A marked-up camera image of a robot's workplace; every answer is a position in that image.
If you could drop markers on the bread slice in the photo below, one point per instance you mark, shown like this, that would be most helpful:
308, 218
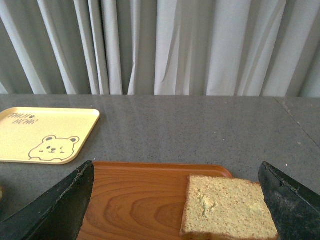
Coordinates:
221, 208

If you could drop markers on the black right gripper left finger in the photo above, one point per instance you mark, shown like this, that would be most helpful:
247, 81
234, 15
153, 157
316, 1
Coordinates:
58, 214

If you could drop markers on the yellow bear tray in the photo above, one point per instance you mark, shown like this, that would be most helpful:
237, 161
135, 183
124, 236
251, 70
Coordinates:
42, 135

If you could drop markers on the grey curtain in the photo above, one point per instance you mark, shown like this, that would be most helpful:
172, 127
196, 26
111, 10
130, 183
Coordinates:
160, 47

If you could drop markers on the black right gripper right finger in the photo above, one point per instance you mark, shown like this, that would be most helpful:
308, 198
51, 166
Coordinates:
294, 208

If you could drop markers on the brown wooden tray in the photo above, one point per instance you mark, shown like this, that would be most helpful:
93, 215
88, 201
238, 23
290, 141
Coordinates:
140, 201

